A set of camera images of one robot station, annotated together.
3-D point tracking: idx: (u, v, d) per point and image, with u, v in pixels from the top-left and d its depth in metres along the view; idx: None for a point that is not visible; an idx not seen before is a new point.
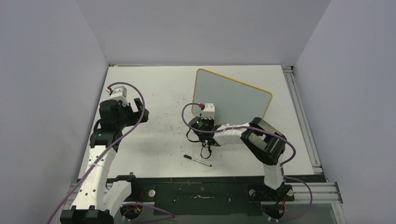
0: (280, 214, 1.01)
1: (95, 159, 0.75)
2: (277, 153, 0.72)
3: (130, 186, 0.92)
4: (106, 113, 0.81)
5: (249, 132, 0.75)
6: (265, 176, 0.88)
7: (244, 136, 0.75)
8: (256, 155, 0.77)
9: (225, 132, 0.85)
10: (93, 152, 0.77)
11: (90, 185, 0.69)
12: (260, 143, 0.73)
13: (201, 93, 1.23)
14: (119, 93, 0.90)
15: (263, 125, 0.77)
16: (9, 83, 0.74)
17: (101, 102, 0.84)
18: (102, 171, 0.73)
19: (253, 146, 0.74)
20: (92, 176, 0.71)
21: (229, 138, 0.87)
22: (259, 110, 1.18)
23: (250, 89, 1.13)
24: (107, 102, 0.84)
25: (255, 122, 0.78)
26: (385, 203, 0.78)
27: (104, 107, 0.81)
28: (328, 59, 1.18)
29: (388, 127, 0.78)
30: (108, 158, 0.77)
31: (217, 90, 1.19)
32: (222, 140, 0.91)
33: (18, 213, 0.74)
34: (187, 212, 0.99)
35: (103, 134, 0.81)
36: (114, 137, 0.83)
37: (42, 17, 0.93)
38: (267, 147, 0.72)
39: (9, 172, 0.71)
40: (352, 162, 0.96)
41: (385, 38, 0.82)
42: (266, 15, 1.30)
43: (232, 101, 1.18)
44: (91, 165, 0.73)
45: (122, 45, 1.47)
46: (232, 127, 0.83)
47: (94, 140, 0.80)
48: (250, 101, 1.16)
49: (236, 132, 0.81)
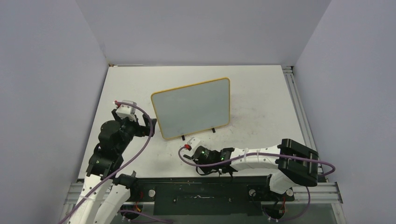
0: (280, 214, 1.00)
1: (88, 190, 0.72)
2: (316, 172, 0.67)
3: (127, 195, 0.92)
4: (107, 141, 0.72)
5: (287, 161, 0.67)
6: (279, 186, 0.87)
7: (286, 168, 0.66)
8: (293, 180, 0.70)
9: (247, 159, 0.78)
10: (88, 181, 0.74)
11: (78, 219, 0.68)
12: (301, 170, 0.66)
13: (165, 109, 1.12)
14: (129, 109, 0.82)
15: (295, 147, 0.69)
16: (10, 84, 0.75)
17: (103, 125, 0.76)
18: (93, 205, 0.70)
19: (294, 175, 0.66)
20: (81, 209, 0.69)
21: (252, 165, 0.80)
22: (223, 97, 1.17)
23: (206, 86, 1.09)
24: (110, 126, 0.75)
25: (286, 146, 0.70)
26: (384, 203, 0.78)
27: (103, 133, 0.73)
28: (328, 58, 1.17)
29: (388, 127, 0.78)
30: (102, 189, 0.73)
31: (178, 100, 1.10)
32: (240, 166, 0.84)
33: (19, 213, 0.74)
34: (188, 212, 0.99)
35: (102, 161, 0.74)
36: (113, 166, 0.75)
37: (41, 18, 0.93)
38: (308, 171, 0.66)
39: (10, 173, 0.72)
40: (352, 162, 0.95)
41: (386, 38, 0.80)
42: (266, 14, 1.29)
43: (197, 102, 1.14)
44: (82, 197, 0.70)
45: (121, 45, 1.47)
46: (257, 153, 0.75)
47: (91, 168, 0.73)
48: (212, 94, 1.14)
49: (265, 158, 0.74)
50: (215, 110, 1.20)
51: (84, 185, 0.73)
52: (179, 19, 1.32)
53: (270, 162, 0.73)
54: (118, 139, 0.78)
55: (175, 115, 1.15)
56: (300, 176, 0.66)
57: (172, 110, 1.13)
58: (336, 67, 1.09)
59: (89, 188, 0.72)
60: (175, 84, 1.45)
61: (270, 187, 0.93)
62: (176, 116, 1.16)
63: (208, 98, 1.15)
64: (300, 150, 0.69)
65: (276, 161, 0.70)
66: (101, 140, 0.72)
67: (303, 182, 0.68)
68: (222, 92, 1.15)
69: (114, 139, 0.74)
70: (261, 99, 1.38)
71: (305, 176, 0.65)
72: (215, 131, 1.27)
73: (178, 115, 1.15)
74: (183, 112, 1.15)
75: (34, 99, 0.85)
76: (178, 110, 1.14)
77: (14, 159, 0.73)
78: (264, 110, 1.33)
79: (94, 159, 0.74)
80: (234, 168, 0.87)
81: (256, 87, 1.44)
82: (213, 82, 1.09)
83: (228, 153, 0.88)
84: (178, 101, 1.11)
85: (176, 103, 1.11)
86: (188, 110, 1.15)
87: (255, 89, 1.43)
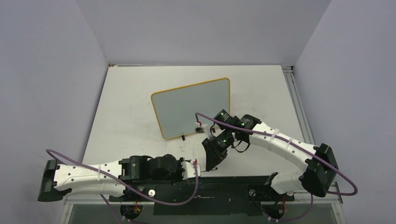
0: (280, 214, 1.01)
1: (105, 169, 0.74)
2: (329, 186, 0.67)
3: (117, 195, 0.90)
4: (156, 169, 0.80)
5: (318, 166, 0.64)
6: (281, 185, 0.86)
7: (314, 171, 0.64)
8: (304, 183, 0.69)
9: (273, 140, 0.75)
10: (113, 163, 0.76)
11: (79, 173, 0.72)
12: (322, 178, 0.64)
13: (164, 110, 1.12)
14: (192, 175, 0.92)
15: (330, 157, 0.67)
16: (11, 82, 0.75)
17: (168, 156, 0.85)
18: (93, 179, 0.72)
19: (315, 181, 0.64)
20: (87, 173, 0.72)
21: (272, 148, 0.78)
22: (223, 96, 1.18)
23: (207, 87, 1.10)
24: (168, 159, 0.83)
25: (323, 152, 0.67)
26: (384, 202, 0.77)
27: (160, 162, 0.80)
28: (329, 58, 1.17)
29: (388, 126, 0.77)
30: (110, 179, 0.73)
31: (178, 101, 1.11)
32: (258, 141, 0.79)
33: (19, 211, 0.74)
34: (187, 212, 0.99)
35: (134, 168, 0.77)
36: (131, 180, 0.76)
37: (41, 17, 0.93)
38: (326, 182, 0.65)
39: (11, 171, 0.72)
40: (352, 161, 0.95)
41: (386, 36, 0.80)
42: (266, 13, 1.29)
43: (198, 103, 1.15)
44: (98, 167, 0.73)
45: (121, 45, 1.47)
46: (288, 141, 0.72)
47: (128, 161, 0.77)
48: (212, 94, 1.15)
49: (294, 151, 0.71)
50: (215, 109, 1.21)
51: (110, 164, 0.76)
52: (179, 19, 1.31)
53: (297, 157, 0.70)
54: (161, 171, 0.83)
55: (175, 116, 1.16)
56: (317, 183, 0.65)
57: (172, 111, 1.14)
58: (337, 67, 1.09)
59: (107, 170, 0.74)
60: (175, 84, 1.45)
61: (272, 185, 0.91)
62: (175, 117, 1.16)
63: (209, 99, 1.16)
64: (332, 162, 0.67)
65: (307, 160, 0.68)
66: (154, 161, 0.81)
67: (314, 190, 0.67)
68: (222, 91, 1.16)
69: (158, 171, 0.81)
70: (261, 99, 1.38)
71: (322, 185, 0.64)
72: (215, 131, 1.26)
73: (178, 115, 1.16)
74: (183, 113, 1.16)
75: (34, 98, 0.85)
76: (178, 111, 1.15)
77: (15, 159, 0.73)
78: (264, 110, 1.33)
79: (133, 160, 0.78)
80: (249, 138, 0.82)
81: (256, 87, 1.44)
82: (214, 82, 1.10)
83: (252, 122, 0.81)
84: (178, 102, 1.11)
85: (176, 103, 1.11)
86: (188, 111, 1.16)
87: (256, 89, 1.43)
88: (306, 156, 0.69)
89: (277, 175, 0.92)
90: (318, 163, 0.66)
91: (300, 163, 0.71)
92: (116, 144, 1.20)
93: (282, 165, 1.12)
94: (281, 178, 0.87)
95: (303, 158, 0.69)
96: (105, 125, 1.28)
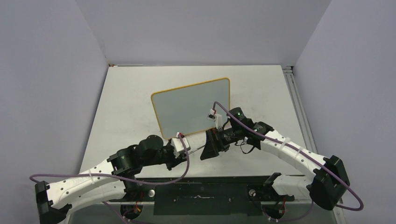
0: (280, 214, 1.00)
1: (95, 170, 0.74)
2: (337, 199, 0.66)
3: (118, 197, 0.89)
4: (141, 150, 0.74)
5: (326, 177, 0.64)
6: (284, 189, 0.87)
7: (322, 181, 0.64)
8: (312, 192, 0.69)
9: (283, 148, 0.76)
10: (102, 164, 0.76)
11: (71, 184, 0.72)
12: (330, 190, 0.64)
13: (164, 109, 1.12)
14: (181, 148, 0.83)
15: (340, 170, 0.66)
16: (11, 82, 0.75)
17: (152, 136, 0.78)
18: (89, 185, 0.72)
19: (323, 191, 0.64)
20: (79, 181, 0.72)
21: (281, 156, 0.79)
22: (223, 96, 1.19)
23: (208, 86, 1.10)
24: (154, 140, 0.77)
25: (333, 164, 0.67)
26: (384, 201, 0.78)
27: (146, 144, 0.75)
28: (329, 58, 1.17)
29: (388, 126, 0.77)
30: (105, 180, 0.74)
31: (178, 100, 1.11)
32: (269, 148, 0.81)
33: (19, 212, 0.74)
34: (187, 212, 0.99)
35: (123, 160, 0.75)
36: (126, 171, 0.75)
37: (41, 17, 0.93)
38: (334, 194, 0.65)
39: (12, 171, 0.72)
40: (352, 161, 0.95)
41: (386, 36, 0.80)
42: (266, 14, 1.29)
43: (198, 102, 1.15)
44: (88, 172, 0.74)
45: (121, 45, 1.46)
46: (298, 150, 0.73)
47: (114, 156, 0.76)
48: (213, 93, 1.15)
49: (303, 160, 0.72)
50: None
51: (99, 164, 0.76)
52: (179, 19, 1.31)
53: (306, 166, 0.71)
54: (149, 156, 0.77)
55: (174, 115, 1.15)
56: (324, 193, 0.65)
57: (172, 110, 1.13)
58: (337, 67, 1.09)
59: (98, 171, 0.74)
60: (175, 84, 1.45)
61: (274, 185, 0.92)
62: (175, 117, 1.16)
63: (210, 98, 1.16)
64: (342, 175, 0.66)
65: (314, 170, 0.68)
66: (140, 144, 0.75)
67: (322, 201, 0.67)
68: (222, 91, 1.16)
69: (146, 154, 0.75)
70: (261, 99, 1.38)
71: (329, 197, 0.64)
72: None
73: (178, 115, 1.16)
74: (183, 113, 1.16)
75: (34, 98, 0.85)
76: (179, 110, 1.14)
77: (15, 159, 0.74)
78: (264, 110, 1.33)
79: (121, 153, 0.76)
80: (260, 144, 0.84)
81: (256, 87, 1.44)
82: (215, 82, 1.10)
83: (264, 129, 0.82)
84: (179, 101, 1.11)
85: (176, 102, 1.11)
86: (188, 111, 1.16)
87: (256, 89, 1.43)
88: (315, 166, 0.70)
89: (280, 178, 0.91)
90: (326, 173, 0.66)
91: (307, 172, 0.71)
92: (116, 145, 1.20)
93: (282, 165, 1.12)
94: (286, 182, 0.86)
95: (311, 168, 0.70)
96: (105, 125, 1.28)
